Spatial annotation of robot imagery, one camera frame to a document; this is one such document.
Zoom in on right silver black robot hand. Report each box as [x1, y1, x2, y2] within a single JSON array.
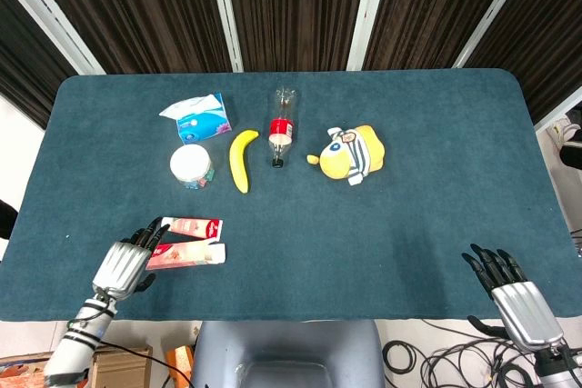
[[461, 244, 566, 353]]

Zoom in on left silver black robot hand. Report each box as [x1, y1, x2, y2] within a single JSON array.
[[92, 216, 172, 302]]

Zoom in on pink toothpaste carton box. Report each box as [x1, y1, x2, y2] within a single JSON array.
[[145, 242, 227, 272]]

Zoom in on pink white toothpaste tube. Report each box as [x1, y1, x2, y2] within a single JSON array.
[[160, 216, 225, 243]]

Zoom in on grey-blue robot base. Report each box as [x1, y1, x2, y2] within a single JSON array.
[[190, 319, 387, 388]]

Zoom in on orange object on floor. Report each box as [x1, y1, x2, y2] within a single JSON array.
[[165, 344, 196, 388]]

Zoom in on clear jar white lid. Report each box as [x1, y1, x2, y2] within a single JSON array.
[[169, 143, 216, 191]]

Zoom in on yellow banana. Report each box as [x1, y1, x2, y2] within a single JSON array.
[[227, 129, 260, 194]]

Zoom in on blue tissue pack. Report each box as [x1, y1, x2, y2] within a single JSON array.
[[158, 92, 234, 144]]

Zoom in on blue table cloth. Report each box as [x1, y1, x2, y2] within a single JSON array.
[[0, 68, 582, 323]]

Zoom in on white sneaker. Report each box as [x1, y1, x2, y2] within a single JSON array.
[[547, 114, 582, 149]]

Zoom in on clear bottle red label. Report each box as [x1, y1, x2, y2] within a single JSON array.
[[267, 86, 300, 170]]

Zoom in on dark brown partition panel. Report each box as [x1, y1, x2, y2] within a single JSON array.
[[222, 0, 373, 73], [362, 0, 532, 72], [0, 0, 79, 129], [20, 0, 234, 75], [463, 0, 582, 124]]

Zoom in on yellow striped plush toy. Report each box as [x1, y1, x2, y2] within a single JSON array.
[[306, 124, 388, 187]]

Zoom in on black cable tangle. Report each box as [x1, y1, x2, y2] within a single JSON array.
[[417, 318, 547, 388]]

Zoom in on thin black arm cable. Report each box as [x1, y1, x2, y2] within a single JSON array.
[[102, 341, 195, 388]]

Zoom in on black coiled cable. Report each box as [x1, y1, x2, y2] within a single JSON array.
[[382, 339, 418, 374]]

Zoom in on white partition post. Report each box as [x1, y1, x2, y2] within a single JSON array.
[[346, 0, 395, 72], [0, 0, 106, 76], [452, 0, 541, 70], [206, 0, 246, 74]]

